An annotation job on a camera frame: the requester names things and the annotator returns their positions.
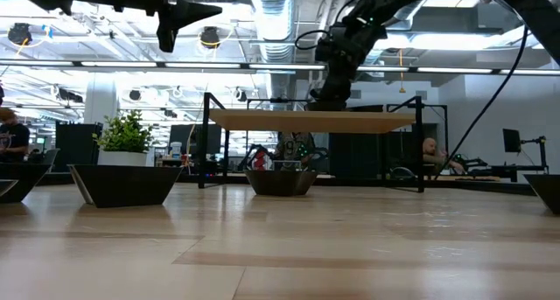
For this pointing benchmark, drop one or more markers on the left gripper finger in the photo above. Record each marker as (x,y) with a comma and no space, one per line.
(186,19)
(188,7)

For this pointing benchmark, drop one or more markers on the person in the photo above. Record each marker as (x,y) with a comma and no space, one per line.
(295,149)
(15,138)
(431,149)

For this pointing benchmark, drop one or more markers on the black monitor on arm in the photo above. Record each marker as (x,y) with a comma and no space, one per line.
(511,140)

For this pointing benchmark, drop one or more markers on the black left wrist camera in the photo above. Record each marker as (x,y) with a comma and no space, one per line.
(166,37)

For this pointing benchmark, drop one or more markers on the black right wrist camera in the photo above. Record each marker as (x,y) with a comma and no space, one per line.
(325,46)

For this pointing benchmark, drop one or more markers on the black cabinet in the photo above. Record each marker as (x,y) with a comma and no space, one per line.
(76,147)
(359,151)

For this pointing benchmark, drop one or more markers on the wooden shelf with black legs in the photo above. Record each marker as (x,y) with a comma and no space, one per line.
(306,121)

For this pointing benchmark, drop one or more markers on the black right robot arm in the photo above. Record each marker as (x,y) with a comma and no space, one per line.
(394,2)

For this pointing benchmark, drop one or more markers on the green plant in white pot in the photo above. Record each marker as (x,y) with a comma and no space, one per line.
(124,134)

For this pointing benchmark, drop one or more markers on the long ceiling light strip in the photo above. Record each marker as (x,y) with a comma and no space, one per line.
(197,66)

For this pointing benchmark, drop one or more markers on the black round ceiling fixture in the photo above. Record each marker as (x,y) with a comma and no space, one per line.
(211,37)

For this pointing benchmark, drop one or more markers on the background robot table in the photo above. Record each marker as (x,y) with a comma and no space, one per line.
(516,171)

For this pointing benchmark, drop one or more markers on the black background rig frame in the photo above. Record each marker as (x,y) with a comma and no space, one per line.
(431,106)
(280,101)

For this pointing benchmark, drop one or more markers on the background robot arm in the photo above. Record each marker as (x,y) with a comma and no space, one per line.
(317,158)
(258,158)

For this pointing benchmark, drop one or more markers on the black wavy square mini plate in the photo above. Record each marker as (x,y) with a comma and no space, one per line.
(547,190)
(127,186)
(280,184)
(26,182)

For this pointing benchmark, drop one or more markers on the white bottle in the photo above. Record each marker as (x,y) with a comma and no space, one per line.
(176,150)

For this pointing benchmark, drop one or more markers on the black teardrop mini plate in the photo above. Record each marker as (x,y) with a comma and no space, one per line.
(369,109)

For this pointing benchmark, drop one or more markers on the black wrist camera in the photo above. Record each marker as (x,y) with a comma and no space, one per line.
(325,46)
(166,37)

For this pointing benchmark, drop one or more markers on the black leaf-shaped mini plate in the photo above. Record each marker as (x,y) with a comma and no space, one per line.
(326,106)

